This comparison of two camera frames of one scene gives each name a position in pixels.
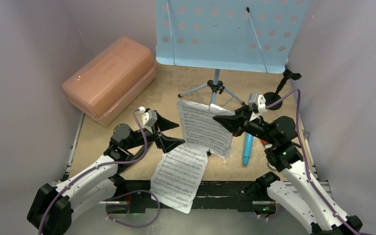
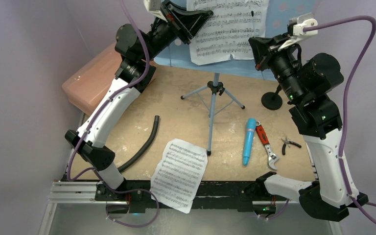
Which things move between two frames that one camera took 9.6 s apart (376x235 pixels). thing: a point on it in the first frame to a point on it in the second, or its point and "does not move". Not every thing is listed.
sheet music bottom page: x=178 y=175 does not move
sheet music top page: x=201 y=129 to x=227 y=32
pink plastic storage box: x=105 y=84 does not move
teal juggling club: x=247 y=148 does not move
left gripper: x=165 y=143 to x=185 y=25
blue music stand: x=254 y=35 to x=216 y=86
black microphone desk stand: x=270 y=97 does not move
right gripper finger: x=232 y=123 to x=260 y=46
